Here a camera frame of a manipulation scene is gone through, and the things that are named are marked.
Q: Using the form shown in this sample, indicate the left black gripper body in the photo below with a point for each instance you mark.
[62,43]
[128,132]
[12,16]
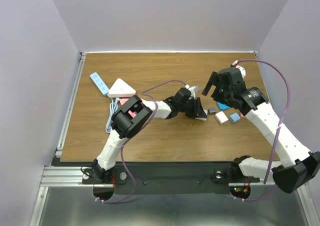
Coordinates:
[191,107]

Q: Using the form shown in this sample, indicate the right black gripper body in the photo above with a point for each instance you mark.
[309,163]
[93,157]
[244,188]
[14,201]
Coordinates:
[230,94]

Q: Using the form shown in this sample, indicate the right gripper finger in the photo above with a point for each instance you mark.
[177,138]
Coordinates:
[218,93]
[213,81]

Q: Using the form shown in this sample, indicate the blue plug adapter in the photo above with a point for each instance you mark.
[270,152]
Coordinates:
[222,106]

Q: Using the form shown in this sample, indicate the white charger plug front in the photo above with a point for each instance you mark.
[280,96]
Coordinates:
[221,118]

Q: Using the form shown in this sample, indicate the white charger plug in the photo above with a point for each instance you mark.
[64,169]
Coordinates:
[202,118]
[221,118]

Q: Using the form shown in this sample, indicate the light blue plug cube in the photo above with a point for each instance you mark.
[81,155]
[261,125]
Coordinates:
[234,118]

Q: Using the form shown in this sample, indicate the pink triangular socket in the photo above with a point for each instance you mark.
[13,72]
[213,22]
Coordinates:
[123,102]

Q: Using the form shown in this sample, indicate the white triangular socket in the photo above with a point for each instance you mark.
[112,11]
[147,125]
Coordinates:
[120,89]

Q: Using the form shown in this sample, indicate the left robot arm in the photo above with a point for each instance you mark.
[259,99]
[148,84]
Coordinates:
[124,127]

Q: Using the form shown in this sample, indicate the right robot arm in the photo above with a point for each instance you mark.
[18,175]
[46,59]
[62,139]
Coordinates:
[297,164]

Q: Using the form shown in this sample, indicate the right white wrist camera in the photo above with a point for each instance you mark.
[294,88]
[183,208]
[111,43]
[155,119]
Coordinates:
[236,64]

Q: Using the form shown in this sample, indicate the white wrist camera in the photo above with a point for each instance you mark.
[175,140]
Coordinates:
[192,89]
[236,64]

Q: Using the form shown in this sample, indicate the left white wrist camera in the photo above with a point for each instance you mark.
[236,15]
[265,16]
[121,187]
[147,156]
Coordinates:
[192,89]

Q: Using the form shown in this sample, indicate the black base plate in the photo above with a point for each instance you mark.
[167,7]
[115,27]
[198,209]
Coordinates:
[155,178]

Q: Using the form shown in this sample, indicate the aluminium frame rail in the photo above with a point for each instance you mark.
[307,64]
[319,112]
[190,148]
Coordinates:
[172,160]

